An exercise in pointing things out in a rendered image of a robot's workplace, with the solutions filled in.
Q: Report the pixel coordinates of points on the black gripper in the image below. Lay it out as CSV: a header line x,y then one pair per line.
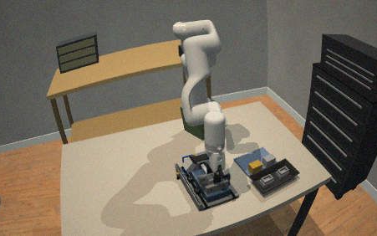
x,y
216,161

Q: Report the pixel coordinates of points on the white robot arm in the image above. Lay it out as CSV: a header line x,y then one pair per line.
x,y
198,64

